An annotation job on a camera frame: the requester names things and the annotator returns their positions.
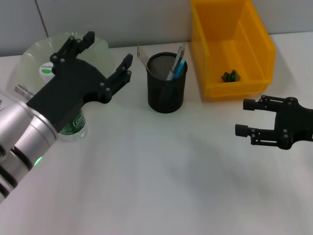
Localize yellow plastic bin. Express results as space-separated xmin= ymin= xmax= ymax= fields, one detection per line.
xmin=190 ymin=0 xmax=277 ymax=99

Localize translucent green fruit bowl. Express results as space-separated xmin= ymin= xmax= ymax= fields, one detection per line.
xmin=19 ymin=31 xmax=117 ymax=98

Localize green plastic scrap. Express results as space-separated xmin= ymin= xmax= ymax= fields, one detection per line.
xmin=221 ymin=70 xmax=242 ymax=83

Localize clear bottle green label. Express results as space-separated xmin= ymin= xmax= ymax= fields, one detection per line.
xmin=39 ymin=63 xmax=88 ymax=142

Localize silver left gripper connector stud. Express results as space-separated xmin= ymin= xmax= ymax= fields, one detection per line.
xmin=15 ymin=84 xmax=34 ymax=98

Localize black mesh pen holder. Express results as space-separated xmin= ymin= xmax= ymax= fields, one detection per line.
xmin=146 ymin=51 xmax=188 ymax=114

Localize blue scissors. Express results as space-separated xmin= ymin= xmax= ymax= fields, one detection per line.
xmin=164 ymin=58 xmax=188 ymax=102

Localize transparent plastic ruler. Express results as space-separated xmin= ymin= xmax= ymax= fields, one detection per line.
xmin=136 ymin=44 xmax=154 ymax=72

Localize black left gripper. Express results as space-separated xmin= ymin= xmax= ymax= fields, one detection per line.
xmin=26 ymin=31 xmax=134 ymax=135

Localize silver pen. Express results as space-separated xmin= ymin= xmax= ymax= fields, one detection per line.
xmin=166 ymin=46 xmax=187 ymax=81

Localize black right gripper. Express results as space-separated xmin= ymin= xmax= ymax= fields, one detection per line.
xmin=235 ymin=95 xmax=313 ymax=151

